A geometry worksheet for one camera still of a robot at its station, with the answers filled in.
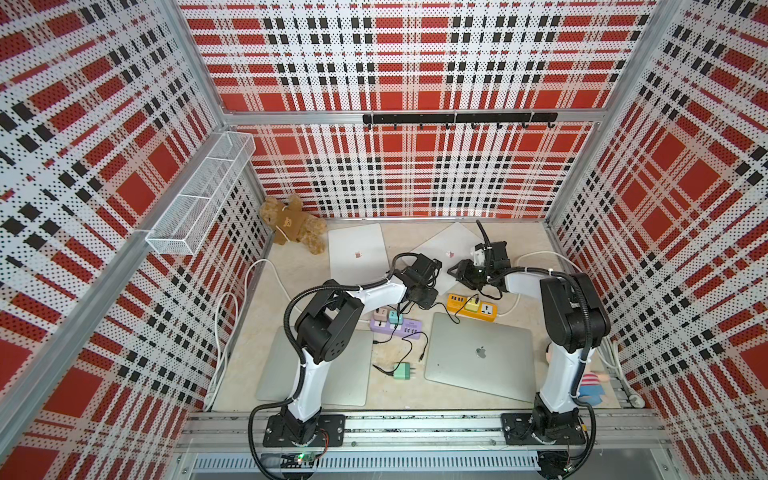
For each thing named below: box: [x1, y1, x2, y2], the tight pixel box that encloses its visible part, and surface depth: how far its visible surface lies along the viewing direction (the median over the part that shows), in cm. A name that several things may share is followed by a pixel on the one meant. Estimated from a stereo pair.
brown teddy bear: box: [260, 195, 327, 255], surface depth 113 cm
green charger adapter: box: [393, 362, 416, 380], surface depth 83 cm
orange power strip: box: [447, 294, 497, 322], surface depth 95 cm
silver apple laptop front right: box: [425, 312, 536, 403], surface depth 91 cm
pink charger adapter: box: [373, 308, 389, 321], surface depth 89 cm
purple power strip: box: [370, 318, 423, 339], surface depth 90 cm
